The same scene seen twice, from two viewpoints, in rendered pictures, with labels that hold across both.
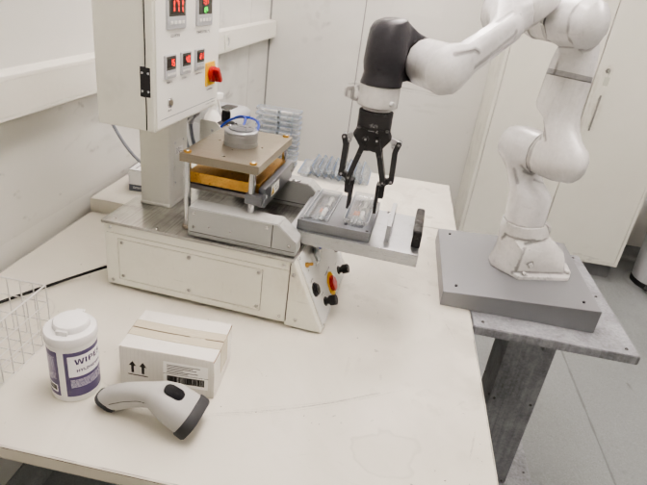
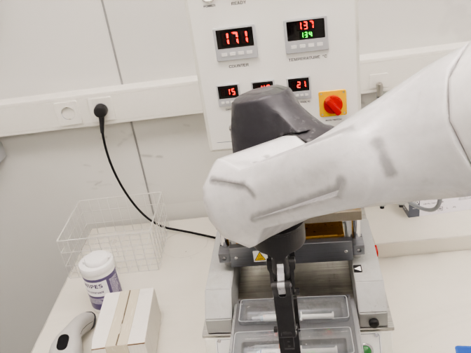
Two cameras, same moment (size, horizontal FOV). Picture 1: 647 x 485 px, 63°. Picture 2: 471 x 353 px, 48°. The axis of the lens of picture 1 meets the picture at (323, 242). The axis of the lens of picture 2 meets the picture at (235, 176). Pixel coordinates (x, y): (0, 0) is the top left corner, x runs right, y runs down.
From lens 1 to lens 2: 1.31 m
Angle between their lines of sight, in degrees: 78
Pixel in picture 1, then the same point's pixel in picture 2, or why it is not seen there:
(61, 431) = (66, 315)
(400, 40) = (237, 129)
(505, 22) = (310, 150)
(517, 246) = not seen: outside the picture
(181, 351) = (100, 326)
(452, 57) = (208, 183)
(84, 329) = (90, 267)
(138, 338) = (115, 298)
